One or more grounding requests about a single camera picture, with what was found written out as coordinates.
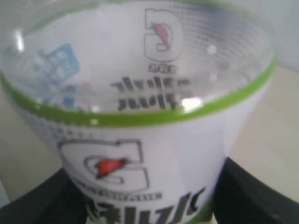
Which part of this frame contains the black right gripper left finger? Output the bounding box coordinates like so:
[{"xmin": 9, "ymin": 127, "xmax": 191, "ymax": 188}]
[{"xmin": 0, "ymin": 169, "xmax": 87, "ymax": 224}]

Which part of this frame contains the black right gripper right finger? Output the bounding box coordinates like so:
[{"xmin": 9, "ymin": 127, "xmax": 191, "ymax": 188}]
[{"xmin": 214, "ymin": 158, "xmax": 299, "ymax": 224}]

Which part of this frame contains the clear labelled drink bottle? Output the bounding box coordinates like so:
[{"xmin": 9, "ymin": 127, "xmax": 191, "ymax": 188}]
[{"xmin": 0, "ymin": 0, "xmax": 276, "ymax": 224}]

